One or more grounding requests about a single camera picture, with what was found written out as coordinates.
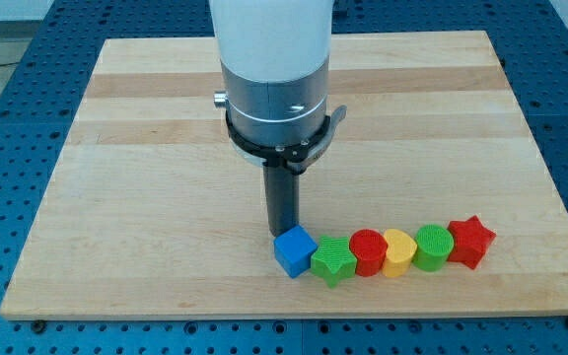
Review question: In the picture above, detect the blue perforated metal table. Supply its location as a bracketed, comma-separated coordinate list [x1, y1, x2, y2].
[0, 0, 568, 354]

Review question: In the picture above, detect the black tool clamp with lever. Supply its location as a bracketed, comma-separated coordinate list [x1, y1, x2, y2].
[225, 106, 347, 176]

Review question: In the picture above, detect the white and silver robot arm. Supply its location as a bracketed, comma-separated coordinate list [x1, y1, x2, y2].
[209, 0, 333, 147]

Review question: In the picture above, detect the green star block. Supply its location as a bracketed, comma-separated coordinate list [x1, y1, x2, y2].
[311, 236, 357, 288]

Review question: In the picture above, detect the light wooden board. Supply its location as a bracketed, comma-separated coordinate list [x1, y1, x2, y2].
[0, 31, 568, 320]

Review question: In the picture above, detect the red cylinder block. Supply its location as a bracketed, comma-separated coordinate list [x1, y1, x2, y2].
[349, 229, 388, 277]

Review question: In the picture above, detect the yellow heart block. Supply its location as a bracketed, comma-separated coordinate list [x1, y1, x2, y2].
[382, 229, 417, 278]

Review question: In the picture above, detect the blue cube block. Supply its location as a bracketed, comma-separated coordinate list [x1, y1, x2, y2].
[274, 225, 318, 278]

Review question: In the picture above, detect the green cylinder block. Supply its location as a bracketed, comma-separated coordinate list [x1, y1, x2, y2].
[412, 224, 455, 272]

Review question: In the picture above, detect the red star block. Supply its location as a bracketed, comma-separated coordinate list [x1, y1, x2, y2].
[448, 215, 496, 269]

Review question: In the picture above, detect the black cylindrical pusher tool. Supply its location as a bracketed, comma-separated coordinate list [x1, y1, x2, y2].
[263, 167, 299, 237]

